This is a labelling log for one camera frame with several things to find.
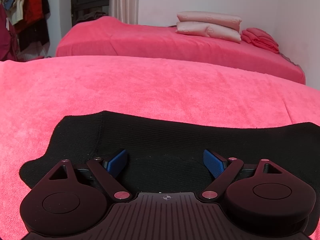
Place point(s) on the pink pillow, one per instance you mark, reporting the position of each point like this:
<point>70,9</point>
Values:
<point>208,30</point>
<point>229,21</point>

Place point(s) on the dark cloth by door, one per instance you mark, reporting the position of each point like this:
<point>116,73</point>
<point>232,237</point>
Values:
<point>91,16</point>

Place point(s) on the upper pink pillow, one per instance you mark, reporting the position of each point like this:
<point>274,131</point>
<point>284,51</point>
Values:
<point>229,21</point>

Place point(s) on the pink patterned curtain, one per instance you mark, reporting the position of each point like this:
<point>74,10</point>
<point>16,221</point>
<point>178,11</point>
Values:
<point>124,10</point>

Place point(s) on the lower pink pillow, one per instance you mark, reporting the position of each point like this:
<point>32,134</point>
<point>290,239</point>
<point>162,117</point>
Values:
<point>208,30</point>

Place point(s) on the near pink bed blanket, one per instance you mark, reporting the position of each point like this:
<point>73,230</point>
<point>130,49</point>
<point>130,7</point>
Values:
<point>36,95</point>

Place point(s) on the hanging clothes on rack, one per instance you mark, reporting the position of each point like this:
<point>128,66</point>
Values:
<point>24,30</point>

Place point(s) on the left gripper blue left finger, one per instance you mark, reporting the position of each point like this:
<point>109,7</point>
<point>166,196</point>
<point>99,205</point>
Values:
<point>117,161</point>

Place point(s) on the black knit pants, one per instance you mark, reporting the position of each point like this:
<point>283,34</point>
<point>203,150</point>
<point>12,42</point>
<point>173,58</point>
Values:
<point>166,156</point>

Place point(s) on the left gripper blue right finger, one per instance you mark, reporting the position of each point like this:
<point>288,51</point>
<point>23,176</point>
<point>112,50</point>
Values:
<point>214,162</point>

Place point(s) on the folded red blanket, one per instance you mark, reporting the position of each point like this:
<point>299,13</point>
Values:
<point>260,39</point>

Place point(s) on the far pink bed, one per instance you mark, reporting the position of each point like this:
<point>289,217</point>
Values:
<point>108,36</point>

